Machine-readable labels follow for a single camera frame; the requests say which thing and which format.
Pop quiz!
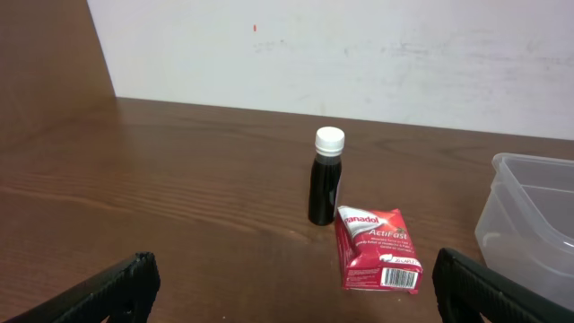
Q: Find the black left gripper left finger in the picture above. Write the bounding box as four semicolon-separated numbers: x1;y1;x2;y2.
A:
9;252;161;323

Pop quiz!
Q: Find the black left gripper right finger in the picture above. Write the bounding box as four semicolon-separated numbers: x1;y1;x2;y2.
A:
432;248;573;323

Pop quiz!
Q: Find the clear plastic container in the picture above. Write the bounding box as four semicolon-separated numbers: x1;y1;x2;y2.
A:
474;153;573;310

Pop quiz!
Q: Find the red Panadol ActiFast box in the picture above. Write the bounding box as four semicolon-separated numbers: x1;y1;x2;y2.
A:
335;206;423;294

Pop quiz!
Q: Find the dark bottle with white cap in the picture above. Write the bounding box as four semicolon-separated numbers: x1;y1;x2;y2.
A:
308;127;345;226

